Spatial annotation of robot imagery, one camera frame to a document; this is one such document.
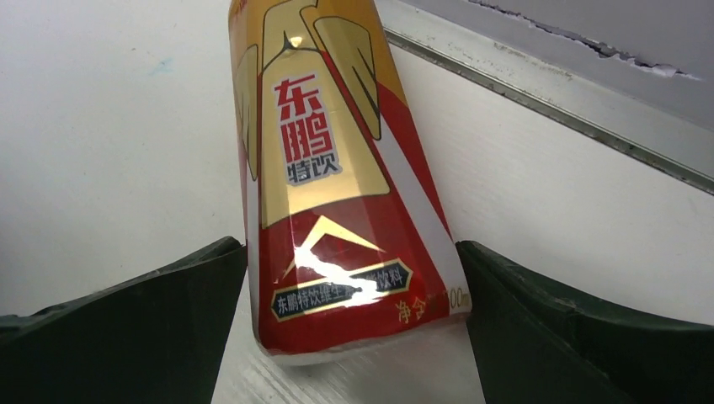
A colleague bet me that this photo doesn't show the aluminium frame rail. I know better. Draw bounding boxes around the aluminium frame rail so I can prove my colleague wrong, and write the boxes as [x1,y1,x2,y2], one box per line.
[377,1,713,194]

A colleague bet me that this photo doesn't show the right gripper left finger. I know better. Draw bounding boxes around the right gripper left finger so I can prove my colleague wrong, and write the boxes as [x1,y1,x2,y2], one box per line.
[1,237,247,403]

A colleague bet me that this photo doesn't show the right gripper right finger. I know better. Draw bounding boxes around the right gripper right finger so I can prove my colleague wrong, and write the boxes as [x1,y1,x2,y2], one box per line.
[456,241,713,403]

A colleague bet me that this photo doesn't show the red gold label bottle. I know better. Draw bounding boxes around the red gold label bottle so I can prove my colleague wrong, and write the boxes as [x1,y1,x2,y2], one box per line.
[228,0,472,365]

